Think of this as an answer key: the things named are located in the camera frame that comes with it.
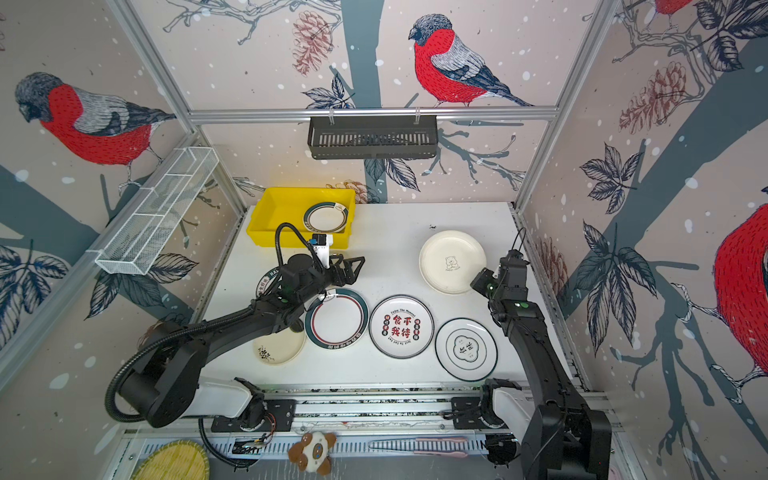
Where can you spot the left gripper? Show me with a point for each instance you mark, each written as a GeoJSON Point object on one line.
{"type": "Point", "coordinates": [350, 277]}

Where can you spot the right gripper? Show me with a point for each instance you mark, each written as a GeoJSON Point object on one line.
{"type": "Point", "coordinates": [485, 275]}

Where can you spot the cream bear plate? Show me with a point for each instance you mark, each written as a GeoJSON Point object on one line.
{"type": "Point", "coordinates": [450, 260]}

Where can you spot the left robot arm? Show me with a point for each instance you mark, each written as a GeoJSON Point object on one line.
{"type": "Point", "coordinates": [160, 381]}

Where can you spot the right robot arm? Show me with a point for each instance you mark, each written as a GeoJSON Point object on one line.
{"type": "Point", "coordinates": [565, 438]}

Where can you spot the yellow plastic bin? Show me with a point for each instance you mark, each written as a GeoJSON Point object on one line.
{"type": "Point", "coordinates": [288, 204]}

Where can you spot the large green red rimmed plate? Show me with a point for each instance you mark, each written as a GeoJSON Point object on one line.
{"type": "Point", "coordinates": [337, 319]}

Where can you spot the white green cloud plate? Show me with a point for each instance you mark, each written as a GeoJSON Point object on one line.
{"type": "Point", "coordinates": [466, 350]}

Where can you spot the dark green lettered rim plate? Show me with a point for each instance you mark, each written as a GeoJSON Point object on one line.
{"type": "Point", "coordinates": [268, 283]}

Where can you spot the red characters white plate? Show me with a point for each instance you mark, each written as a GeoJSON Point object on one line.
{"type": "Point", "coordinates": [401, 327]}

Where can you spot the cream plate with dark spot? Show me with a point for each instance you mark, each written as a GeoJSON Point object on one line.
{"type": "Point", "coordinates": [279, 348]}

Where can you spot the black hanging basket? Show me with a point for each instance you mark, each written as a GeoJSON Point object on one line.
{"type": "Point", "coordinates": [373, 137]}

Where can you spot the pink chopsticks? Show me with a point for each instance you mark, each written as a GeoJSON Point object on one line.
{"type": "Point", "coordinates": [450, 447]}

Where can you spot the panda plush toy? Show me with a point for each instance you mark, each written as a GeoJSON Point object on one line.
{"type": "Point", "coordinates": [312, 452]}

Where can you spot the yellow bamboo mat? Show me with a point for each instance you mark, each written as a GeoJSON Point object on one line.
{"type": "Point", "coordinates": [178, 460]}

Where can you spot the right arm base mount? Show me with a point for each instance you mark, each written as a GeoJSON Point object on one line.
{"type": "Point", "coordinates": [466, 412]}

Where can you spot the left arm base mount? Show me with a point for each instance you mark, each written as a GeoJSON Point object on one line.
{"type": "Point", "coordinates": [259, 415]}

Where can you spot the white wire mesh basket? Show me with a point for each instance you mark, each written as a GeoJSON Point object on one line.
{"type": "Point", "coordinates": [140, 239]}

